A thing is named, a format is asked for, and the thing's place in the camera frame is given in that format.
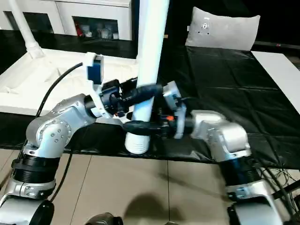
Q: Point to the white plastic table leg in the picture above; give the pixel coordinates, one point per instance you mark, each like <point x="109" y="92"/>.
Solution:
<point x="137" y="59"/>
<point x="25" y="30"/>
<point x="150" y="47"/>

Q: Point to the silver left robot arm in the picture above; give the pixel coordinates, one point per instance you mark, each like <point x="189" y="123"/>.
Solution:
<point x="58" y="117"/>

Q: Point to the small red item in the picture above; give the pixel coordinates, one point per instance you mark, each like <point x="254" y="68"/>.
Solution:
<point x="79" y="31"/>

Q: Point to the black padded mat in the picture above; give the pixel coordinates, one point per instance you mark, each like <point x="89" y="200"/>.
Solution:
<point x="234" y="93"/>

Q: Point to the white cabinet with glass doors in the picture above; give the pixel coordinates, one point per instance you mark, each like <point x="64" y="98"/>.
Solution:
<point x="63" y="14"/>

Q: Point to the grey pillow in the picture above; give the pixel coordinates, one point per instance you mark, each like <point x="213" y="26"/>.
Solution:
<point x="222" y="30"/>

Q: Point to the white flat board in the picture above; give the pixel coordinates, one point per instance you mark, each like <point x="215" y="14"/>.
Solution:
<point x="281" y="75"/>

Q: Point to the black stand leg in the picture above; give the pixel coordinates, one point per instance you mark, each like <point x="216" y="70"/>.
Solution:
<point x="290" y="187"/>

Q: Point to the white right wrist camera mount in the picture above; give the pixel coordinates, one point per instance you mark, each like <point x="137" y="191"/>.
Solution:
<point x="172" y="92"/>

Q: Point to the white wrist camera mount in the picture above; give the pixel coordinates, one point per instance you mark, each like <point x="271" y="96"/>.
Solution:
<point x="172" y="92"/>
<point x="90" y="57"/>

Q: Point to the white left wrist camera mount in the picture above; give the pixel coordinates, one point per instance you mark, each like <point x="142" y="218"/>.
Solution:
<point x="90" y="57"/>

